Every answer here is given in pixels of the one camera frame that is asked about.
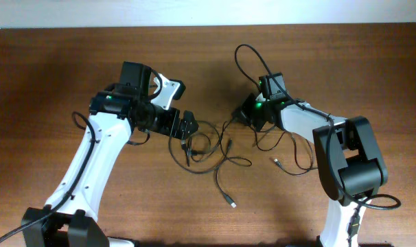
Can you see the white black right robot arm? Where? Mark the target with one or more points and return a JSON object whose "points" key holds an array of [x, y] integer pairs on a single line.
{"points": [[350, 164]]}

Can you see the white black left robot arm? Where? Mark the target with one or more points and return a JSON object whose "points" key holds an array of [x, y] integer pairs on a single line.
{"points": [[69, 217]]}

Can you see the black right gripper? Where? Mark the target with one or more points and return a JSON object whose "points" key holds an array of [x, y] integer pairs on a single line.
{"points": [[243, 112]]}

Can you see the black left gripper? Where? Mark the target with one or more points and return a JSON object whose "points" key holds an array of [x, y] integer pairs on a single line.
{"points": [[172, 114]]}

